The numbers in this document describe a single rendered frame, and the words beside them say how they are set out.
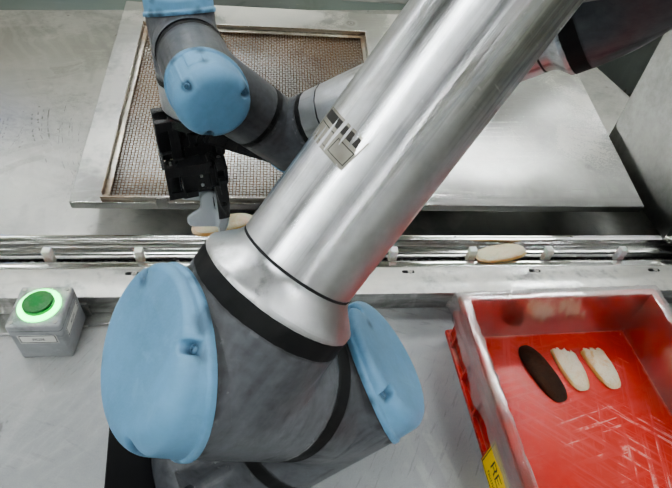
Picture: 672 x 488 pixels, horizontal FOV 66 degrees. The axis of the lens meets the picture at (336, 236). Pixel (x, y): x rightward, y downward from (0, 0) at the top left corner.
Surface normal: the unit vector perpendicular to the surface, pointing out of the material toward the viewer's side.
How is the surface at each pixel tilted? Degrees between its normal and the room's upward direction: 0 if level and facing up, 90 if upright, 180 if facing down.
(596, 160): 10
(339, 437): 79
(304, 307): 41
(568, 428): 0
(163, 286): 53
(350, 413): 65
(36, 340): 90
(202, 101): 91
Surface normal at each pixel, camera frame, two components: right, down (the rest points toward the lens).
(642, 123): -0.99, 0.00
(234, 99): 0.36, 0.69
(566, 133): 0.10, -0.57
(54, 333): 0.08, 0.71
